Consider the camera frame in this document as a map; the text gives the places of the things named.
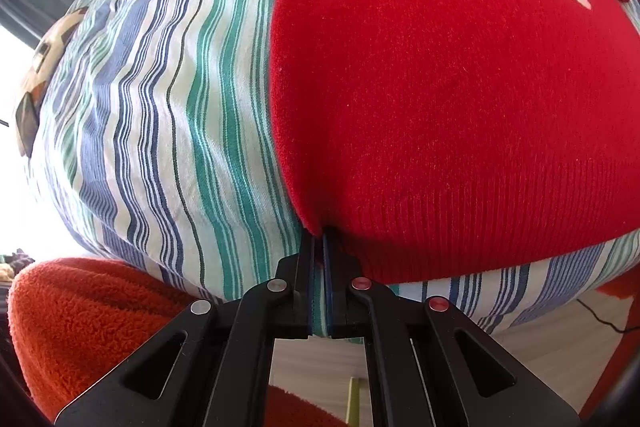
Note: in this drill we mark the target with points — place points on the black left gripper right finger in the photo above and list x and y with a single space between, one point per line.
429 364

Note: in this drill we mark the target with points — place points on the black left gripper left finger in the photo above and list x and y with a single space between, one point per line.
210 365

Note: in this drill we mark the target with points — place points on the red sweater with white print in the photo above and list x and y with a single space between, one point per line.
447 137

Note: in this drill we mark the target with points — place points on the green stick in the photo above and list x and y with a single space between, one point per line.
353 403

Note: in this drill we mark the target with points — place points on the orange fleece garment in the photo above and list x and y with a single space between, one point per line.
73 320

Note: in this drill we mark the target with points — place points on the striped blue green bed sheet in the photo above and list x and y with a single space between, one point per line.
155 146

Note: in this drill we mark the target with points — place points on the patterned cushion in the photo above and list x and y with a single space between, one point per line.
48 53

